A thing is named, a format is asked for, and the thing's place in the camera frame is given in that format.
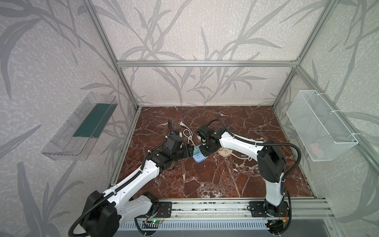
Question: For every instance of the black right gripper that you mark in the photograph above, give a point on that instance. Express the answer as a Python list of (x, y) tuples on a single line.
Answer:
[(206, 148)]

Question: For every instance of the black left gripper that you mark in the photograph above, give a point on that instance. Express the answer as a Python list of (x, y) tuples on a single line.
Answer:
[(183, 152)]

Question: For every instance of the teal cube adapter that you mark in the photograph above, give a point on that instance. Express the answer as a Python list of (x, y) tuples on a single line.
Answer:
[(196, 152)]

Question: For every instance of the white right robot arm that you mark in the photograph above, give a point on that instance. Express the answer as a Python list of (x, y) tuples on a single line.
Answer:
[(271, 163)]

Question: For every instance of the white plug of blue strip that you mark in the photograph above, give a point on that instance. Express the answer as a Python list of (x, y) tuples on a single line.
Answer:
[(183, 124)]

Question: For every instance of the blue square power strip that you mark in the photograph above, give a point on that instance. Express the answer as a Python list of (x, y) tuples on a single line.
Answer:
[(201, 159)]

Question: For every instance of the pink round power strip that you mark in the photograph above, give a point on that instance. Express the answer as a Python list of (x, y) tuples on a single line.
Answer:
[(224, 152)]

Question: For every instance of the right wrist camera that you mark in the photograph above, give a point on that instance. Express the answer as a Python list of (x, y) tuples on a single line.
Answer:
[(204, 133)]

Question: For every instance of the aluminium front rail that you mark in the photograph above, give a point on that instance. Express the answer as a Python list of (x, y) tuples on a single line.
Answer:
[(220, 209)]

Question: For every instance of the white wire mesh basket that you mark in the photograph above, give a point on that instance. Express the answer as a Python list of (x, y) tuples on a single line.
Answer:
[(322, 132)]

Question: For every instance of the clear plastic wall tray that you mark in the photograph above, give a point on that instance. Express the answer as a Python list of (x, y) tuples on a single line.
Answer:
[(77, 137)]

